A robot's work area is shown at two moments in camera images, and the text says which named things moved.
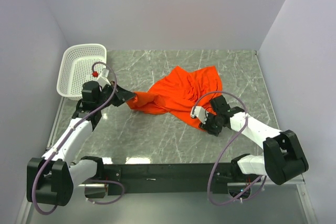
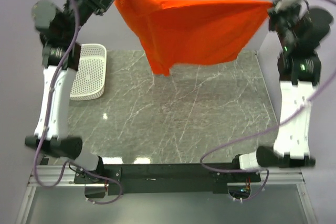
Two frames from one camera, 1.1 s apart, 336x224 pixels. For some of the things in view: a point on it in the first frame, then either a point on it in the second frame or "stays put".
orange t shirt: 178,92 to 188,31
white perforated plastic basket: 76,67 stays put
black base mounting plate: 167,179 stays put
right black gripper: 215,132 to 275,12
